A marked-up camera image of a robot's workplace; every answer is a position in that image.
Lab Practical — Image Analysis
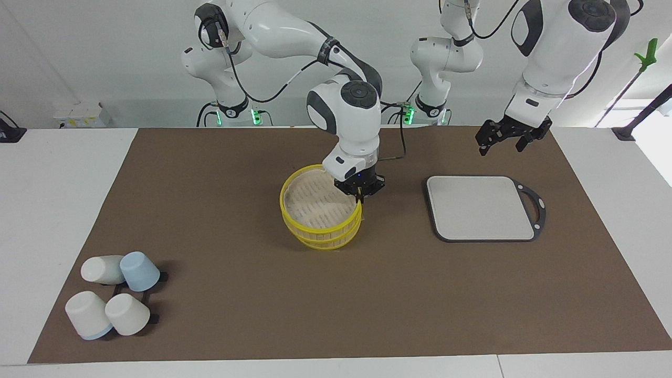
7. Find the green clamp on rod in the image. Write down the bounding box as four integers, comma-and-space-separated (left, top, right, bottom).
595, 38, 659, 129

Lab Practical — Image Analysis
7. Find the light blue plastic cup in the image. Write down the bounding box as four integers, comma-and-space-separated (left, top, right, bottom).
119, 251, 161, 293

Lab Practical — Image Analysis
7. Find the yellow bamboo steamer base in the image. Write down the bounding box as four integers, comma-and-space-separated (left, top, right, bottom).
287, 216, 363, 251

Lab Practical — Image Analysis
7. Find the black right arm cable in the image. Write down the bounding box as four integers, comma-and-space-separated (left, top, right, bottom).
198, 18, 408, 161

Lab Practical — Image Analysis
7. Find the white cutting board grey rim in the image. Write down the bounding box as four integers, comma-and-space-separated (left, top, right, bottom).
424, 175, 547, 243

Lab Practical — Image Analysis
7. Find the white plastic cup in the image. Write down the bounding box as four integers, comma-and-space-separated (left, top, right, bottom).
80, 255, 127, 286
104, 292, 152, 337
65, 290, 114, 341

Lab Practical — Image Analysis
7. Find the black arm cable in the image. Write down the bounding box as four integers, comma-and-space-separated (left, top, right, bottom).
198, 18, 408, 161
462, 0, 645, 101

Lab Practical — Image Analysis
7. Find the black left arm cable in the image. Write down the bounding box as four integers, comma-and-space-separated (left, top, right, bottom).
462, 0, 645, 101

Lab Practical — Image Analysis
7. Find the brown table mat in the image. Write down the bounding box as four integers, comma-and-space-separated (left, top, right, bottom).
27, 128, 672, 364

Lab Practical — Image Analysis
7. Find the black cup rack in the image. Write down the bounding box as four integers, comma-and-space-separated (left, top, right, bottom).
108, 270, 169, 326

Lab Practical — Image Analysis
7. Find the black mount device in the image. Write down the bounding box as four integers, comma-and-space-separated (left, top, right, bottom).
0, 110, 27, 144

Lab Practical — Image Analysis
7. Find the white power strip box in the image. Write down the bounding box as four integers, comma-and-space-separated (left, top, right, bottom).
52, 101, 112, 129

